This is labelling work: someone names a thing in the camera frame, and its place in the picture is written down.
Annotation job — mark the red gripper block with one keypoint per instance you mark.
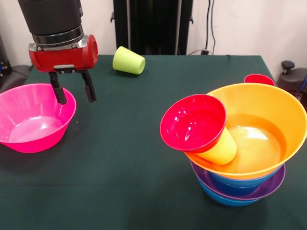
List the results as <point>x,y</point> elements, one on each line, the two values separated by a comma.
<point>64,58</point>

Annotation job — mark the large pink plastic bowl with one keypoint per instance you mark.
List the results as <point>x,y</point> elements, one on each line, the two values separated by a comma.
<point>36,119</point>

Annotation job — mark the green plastic cup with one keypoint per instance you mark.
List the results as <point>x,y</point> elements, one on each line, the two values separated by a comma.
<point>128,61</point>

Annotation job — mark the small red plastic bowl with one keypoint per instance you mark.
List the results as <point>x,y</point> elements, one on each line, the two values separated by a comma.
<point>192,124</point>

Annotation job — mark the yellow plastic cup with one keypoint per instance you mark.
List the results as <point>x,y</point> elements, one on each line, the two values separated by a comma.
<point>220,153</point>

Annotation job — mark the small teal blue bowl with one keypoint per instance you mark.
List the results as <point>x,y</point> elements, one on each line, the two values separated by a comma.
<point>235,190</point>

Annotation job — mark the large orange plastic bowl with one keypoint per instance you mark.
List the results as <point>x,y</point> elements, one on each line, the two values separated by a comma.
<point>263,105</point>

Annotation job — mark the purple plastic bowl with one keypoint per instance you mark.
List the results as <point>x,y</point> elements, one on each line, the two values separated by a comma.
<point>273,187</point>

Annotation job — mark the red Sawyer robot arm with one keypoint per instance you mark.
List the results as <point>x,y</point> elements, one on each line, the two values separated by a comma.
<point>52,19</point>

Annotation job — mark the black computer tower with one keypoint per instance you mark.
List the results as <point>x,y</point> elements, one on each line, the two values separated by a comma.
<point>3,60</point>

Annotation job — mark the dark green tablecloth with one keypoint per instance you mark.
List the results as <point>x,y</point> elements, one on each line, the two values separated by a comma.
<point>120,191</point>

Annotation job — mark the red plastic cup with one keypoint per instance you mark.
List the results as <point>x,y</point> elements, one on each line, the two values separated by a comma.
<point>259,79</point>

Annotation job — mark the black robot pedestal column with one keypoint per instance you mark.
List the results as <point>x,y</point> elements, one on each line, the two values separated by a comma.
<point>153,24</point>

